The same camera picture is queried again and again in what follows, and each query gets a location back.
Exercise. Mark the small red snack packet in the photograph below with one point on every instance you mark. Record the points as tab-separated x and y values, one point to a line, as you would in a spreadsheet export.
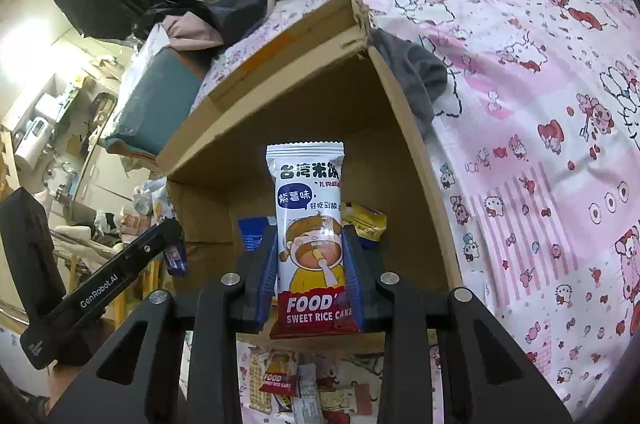
277	381

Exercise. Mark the dark grey cloth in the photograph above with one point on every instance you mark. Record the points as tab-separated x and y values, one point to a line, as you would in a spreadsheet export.
415	73

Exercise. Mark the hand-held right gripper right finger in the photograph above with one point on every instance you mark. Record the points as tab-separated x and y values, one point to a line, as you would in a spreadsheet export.
351	276

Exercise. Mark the white appliance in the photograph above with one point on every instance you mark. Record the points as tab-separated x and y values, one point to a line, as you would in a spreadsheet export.
32	138

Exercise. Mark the pink garment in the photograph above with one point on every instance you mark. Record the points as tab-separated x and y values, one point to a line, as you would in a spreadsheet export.
192	31

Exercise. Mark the cracker packet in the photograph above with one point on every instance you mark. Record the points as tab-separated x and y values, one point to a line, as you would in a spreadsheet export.
259	391

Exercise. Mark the cardboard box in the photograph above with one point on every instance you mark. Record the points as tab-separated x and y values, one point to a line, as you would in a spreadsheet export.
310	103

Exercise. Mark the blue snack packet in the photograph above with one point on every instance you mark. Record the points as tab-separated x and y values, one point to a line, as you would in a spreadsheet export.
252	234

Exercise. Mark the pink printed blanket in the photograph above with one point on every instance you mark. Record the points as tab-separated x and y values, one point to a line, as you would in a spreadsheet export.
525	53

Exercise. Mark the grey white snack packet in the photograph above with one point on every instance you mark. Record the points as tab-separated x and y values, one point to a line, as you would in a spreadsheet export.
306	396

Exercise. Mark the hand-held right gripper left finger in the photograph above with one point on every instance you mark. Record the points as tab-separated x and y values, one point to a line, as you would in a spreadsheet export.
266	276

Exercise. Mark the white rice cake snack packet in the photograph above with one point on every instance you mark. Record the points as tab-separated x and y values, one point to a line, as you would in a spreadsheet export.
305	199

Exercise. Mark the teal storage box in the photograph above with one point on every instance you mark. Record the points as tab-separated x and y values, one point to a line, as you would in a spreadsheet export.
155	103

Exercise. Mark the yellow snack packet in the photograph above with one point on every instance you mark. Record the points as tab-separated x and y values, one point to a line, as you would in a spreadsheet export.
367	224

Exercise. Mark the navy cloth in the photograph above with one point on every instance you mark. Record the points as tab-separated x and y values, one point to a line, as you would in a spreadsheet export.
240	18

